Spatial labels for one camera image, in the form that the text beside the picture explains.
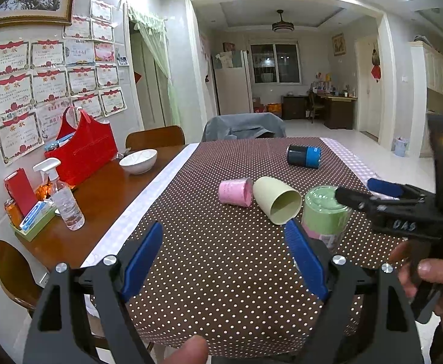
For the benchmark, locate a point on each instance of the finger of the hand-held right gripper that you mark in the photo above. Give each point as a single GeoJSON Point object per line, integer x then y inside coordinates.
{"type": "Point", "coordinates": [354, 199]}
{"type": "Point", "coordinates": [386, 187]}

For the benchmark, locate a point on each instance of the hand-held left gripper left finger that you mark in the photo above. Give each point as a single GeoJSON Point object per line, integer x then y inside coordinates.
{"type": "Point", "coordinates": [142, 259]}

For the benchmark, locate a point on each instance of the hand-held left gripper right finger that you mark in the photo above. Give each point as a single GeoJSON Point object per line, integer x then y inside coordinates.
{"type": "Point", "coordinates": [307, 261]}

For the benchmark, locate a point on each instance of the green cup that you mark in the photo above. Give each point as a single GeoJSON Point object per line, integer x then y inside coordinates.
{"type": "Point", "coordinates": [325, 212]}

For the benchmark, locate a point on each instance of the cream cup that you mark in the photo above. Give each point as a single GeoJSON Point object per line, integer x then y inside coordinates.
{"type": "Point", "coordinates": [278, 204]}

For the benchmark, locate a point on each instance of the black and blue cup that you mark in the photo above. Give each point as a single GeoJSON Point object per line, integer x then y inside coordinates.
{"type": "Point", "coordinates": [304, 155]}

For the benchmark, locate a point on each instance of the pink cup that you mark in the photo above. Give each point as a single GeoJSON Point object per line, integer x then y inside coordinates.
{"type": "Point", "coordinates": [236, 192]}

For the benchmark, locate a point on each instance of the person's right hand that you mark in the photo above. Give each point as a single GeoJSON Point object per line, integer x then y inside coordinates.
{"type": "Point", "coordinates": [431, 269]}

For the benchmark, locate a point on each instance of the person's left hand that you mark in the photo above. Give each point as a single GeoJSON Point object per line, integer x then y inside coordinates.
{"type": "Point", "coordinates": [191, 350]}

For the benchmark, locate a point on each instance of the blue waste bin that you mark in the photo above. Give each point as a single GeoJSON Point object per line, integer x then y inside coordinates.
{"type": "Point", "coordinates": [401, 148]}

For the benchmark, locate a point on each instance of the brown polka dot tablecloth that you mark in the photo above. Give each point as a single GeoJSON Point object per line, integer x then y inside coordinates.
{"type": "Point", "coordinates": [225, 273]}

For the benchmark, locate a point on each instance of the dark wooden desk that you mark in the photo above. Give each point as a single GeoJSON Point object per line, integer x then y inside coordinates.
{"type": "Point", "coordinates": [339, 110]}

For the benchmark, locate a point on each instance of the white door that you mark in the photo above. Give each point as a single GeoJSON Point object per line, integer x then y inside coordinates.
{"type": "Point", "coordinates": [367, 98]}

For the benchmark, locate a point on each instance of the clear spray bottle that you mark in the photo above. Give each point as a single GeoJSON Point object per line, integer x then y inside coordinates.
{"type": "Point", "coordinates": [68, 204]}

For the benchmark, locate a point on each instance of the dark desk chair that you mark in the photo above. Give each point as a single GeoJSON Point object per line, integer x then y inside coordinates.
{"type": "Point", "coordinates": [314, 108]}

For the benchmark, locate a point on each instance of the white bowl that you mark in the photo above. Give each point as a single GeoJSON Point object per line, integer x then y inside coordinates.
{"type": "Point", "coordinates": [138, 160]}

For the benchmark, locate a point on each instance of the green tray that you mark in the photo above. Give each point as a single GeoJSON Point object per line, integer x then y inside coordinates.
{"type": "Point", "coordinates": [34, 233]}

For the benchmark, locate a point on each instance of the blue and white tissue pack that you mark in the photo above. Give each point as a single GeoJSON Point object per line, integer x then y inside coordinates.
{"type": "Point", "coordinates": [36, 216]}

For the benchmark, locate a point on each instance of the orange box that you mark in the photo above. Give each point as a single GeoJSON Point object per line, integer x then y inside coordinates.
{"type": "Point", "coordinates": [274, 109]}

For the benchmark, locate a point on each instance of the red hanging door ornament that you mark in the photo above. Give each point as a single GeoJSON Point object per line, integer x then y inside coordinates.
{"type": "Point", "coordinates": [375, 66]}

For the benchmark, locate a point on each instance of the red bag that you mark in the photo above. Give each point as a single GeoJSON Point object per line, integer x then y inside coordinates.
{"type": "Point", "coordinates": [83, 151]}

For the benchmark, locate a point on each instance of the wooden chair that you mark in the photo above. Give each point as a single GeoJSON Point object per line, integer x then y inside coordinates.
{"type": "Point", "coordinates": [15, 273]}
{"type": "Point", "coordinates": [155, 136]}

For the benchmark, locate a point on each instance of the grey covered chair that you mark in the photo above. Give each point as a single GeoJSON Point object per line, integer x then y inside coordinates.
{"type": "Point", "coordinates": [240, 127]}

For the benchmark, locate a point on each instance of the red box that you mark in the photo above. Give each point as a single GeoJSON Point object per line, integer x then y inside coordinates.
{"type": "Point", "coordinates": [20, 191]}

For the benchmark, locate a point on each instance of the window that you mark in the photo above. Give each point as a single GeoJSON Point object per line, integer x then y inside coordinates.
{"type": "Point", "coordinates": [276, 62]}

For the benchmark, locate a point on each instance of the white refrigerator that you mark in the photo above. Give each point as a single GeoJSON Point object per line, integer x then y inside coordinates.
{"type": "Point", "coordinates": [231, 87]}

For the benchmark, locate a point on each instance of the ceiling fan lamp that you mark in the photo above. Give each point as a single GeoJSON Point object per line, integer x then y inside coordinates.
{"type": "Point", "coordinates": [283, 26]}

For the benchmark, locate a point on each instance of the green door curtain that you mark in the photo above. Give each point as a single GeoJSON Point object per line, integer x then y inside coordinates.
{"type": "Point", "coordinates": [161, 53]}

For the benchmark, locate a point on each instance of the white wall cabinet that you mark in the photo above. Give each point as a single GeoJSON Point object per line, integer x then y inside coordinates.
{"type": "Point", "coordinates": [439, 68]}

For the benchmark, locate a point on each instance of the small framed wall picture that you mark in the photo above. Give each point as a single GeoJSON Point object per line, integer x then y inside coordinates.
{"type": "Point", "coordinates": [338, 44]}

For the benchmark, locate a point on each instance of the wall of award certificates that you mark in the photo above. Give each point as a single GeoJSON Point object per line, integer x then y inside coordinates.
{"type": "Point", "coordinates": [47, 79]}

